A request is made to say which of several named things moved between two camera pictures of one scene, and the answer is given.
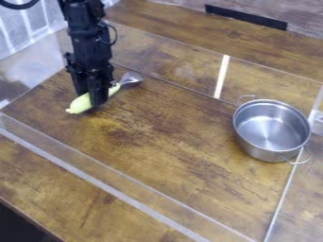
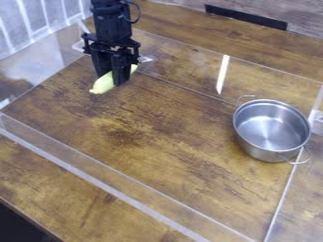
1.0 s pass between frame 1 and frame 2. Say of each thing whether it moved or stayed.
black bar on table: stayed
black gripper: moved
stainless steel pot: stayed
